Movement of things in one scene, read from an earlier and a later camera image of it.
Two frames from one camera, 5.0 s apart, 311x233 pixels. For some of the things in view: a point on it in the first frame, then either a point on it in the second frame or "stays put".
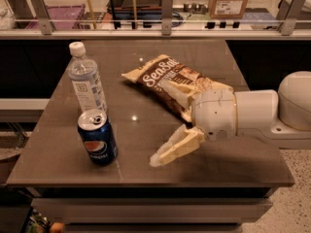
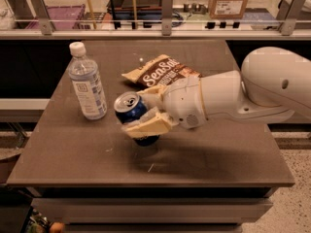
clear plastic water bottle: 86,80 stays put
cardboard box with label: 228,1 stays put
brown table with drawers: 214,188 stays put
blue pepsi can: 98,137 -> 128,107
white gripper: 214,114 -> 184,101
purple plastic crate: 63,17 stays put
